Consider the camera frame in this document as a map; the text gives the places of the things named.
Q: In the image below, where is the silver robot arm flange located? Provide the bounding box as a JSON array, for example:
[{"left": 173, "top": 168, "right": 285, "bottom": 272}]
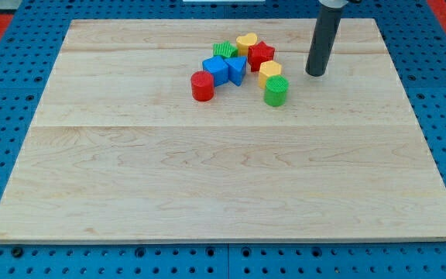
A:
[{"left": 319, "top": 0, "right": 348, "bottom": 9}]

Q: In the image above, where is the yellow heart block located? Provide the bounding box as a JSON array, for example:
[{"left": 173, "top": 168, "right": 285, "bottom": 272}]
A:
[{"left": 235, "top": 33, "right": 258, "bottom": 56}]

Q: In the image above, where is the red cylinder block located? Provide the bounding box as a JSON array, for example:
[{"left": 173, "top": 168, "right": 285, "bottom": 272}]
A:
[{"left": 190, "top": 71, "right": 214, "bottom": 102}]

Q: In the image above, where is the green cylinder block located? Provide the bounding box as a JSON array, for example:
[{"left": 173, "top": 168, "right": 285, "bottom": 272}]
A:
[{"left": 263, "top": 75, "right": 289, "bottom": 107}]

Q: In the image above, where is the blue cube block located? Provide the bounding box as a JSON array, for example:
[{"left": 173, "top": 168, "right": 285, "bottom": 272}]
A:
[{"left": 202, "top": 56, "right": 228, "bottom": 87}]

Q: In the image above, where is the blue triangle block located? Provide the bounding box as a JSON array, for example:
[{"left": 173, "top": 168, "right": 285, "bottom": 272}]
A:
[{"left": 224, "top": 57, "right": 247, "bottom": 86}]

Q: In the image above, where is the yellow hexagon block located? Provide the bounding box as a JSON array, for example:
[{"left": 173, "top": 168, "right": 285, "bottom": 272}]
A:
[{"left": 258, "top": 60, "right": 282, "bottom": 89}]

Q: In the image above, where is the green star block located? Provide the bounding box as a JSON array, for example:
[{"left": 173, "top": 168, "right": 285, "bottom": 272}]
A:
[{"left": 213, "top": 40, "right": 238, "bottom": 59}]

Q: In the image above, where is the red star block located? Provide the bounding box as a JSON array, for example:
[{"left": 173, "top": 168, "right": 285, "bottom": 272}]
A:
[{"left": 247, "top": 41, "right": 275, "bottom": 72}]

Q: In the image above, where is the light wooden board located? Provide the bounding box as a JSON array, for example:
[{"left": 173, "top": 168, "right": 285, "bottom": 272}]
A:
[{"left": 0, "top": 19, "right": 446, "bottom": 245}]

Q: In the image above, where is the blue perforated table panel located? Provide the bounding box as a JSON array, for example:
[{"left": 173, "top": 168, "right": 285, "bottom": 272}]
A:
[{"left": 0, "top": 0, "right": 446, "bottom": 278}]

